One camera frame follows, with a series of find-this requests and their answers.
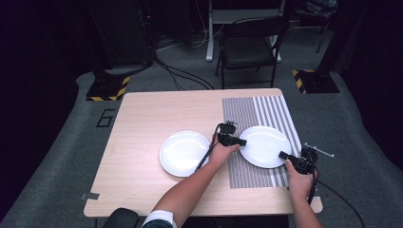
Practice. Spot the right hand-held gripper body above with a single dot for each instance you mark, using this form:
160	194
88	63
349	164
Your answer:
305	163

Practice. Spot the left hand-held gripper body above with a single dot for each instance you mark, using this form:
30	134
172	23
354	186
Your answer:
226	134

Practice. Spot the white plate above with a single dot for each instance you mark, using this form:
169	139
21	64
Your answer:
183	154
264	147

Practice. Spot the person's left hand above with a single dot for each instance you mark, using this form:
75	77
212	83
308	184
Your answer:
220	155

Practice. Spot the person's right hand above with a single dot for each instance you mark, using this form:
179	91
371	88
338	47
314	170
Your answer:
299	185

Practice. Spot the grey striped placemat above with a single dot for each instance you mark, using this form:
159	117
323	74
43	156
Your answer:
244	174

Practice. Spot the black stand base striped edge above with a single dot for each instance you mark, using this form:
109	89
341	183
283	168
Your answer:
106	90
316	82

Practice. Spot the black folding chair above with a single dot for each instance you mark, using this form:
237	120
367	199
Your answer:
250	47

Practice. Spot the white and blue sleeve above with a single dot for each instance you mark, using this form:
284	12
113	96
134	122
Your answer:
160	220

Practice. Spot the black rounded object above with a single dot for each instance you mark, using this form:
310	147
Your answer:
121	219

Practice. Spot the dark cluttered side table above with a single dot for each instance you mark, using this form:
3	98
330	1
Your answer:
316	14

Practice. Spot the black equipment cabinet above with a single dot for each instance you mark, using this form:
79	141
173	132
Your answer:
123	31

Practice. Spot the grey tape piece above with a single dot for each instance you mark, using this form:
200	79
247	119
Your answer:
89	196

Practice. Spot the white desk frame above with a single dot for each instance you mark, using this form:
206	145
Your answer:
209	38

